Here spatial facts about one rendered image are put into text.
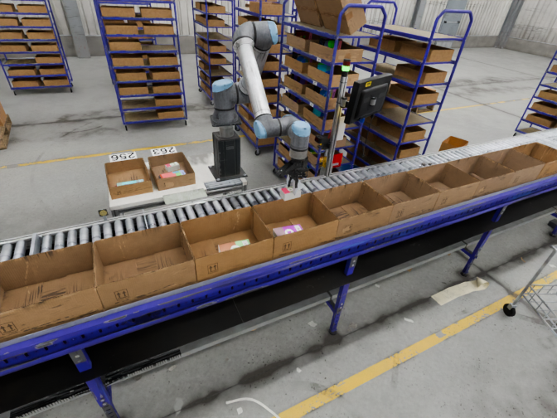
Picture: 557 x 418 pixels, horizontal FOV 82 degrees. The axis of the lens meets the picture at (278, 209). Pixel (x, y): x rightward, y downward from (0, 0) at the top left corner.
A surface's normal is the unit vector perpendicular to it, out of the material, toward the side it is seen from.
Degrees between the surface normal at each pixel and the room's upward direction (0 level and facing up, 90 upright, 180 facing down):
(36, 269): 89
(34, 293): 2
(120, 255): 89
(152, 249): 89
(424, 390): 0
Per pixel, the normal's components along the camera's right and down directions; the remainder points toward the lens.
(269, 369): 0.07, -0.81
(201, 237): 0.44, 0.54
